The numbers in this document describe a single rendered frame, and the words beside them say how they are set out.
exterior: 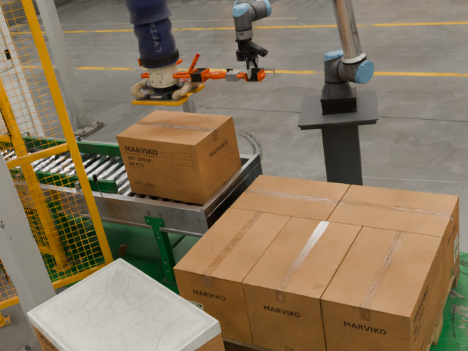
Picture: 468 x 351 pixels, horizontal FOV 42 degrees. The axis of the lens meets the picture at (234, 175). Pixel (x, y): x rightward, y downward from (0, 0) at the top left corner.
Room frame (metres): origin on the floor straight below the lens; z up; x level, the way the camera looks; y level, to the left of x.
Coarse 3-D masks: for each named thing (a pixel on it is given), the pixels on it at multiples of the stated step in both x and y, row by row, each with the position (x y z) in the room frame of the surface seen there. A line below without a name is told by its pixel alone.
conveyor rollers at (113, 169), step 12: (12, 156) 4.55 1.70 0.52; (84, 156) 4.22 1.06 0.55; (96, 156) 4.19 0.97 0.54; (108, 156) 4.15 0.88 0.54; (36, 168) 4.17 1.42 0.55; (48, 168) 4.14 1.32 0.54; (60, 168) 4.11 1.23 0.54; (72, 168) 4.09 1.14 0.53; (84, 168) 4.06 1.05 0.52; (96, 168) 4.03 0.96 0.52; (108, 168) 4.00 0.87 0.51; (120, 168) 3.88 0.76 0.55; (120, 180) 3.70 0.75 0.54; (120, 192) 3.55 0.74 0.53; (132, 192) 3.51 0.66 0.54
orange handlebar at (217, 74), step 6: (180, 60) 3.71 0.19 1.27; (144, 72) 3.58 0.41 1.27; (180, 72) 3.44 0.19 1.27; (186, 72) 3.42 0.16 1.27; (210, 72) 3.33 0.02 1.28; (216, 72) 3.29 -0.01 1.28; (222, 72) 3.29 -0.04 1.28; (240, 72) 3.23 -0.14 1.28; (264, 72) 3.15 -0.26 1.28; (210, 78) 3.30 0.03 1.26; (216, 78) 3.28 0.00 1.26; (222, 78) 3.25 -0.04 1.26; (240, 78) 3.19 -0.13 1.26
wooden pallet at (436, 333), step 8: (456, 264) 2.69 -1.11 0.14; (456, 272) 2.68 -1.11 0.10; (456, 280) 2.68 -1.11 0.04; (448, 288) 2.53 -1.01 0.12; (440, 312) 2.35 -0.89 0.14; (440, 320) 2.35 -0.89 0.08; (440, 328) 2.35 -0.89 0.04; (432, 336) 2.22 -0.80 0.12; (224, 344) 2.55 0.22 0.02; (232, 344) 2.53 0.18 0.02; (240, 344) 2.40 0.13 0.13; (248, 344) 2.38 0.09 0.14; (432, 344) 2.28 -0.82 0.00
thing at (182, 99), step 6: (144, 96) 3.49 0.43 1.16; (168, 96) 3.36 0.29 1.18; (186, 96) 3.36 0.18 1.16; (132, 102) 3.45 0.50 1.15; (138, 102) 3.43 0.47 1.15; (144, 102) 3.41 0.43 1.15; (150, 102) 3.38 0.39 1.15; (156, 102) 3.36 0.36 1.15; (162, 102) 3.34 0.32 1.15; (168, 102) 3.32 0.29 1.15; (174, 102) 3.30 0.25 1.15; (180, 102) 3.29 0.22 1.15
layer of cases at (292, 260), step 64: (256, 192) 3.19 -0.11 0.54; (320, 192) 3.05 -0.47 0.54; (384, 192) 2.92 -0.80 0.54; (192, 256) 2.65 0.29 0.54; (256, 256) 2.55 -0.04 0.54; (320, 256) 2.45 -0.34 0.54; (384, 256) 2.35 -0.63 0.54; (448, 256) 2.53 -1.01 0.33; (256, 320) 2.34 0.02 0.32; (320, 320) 2.15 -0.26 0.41; (384, 320) 1.98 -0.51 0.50
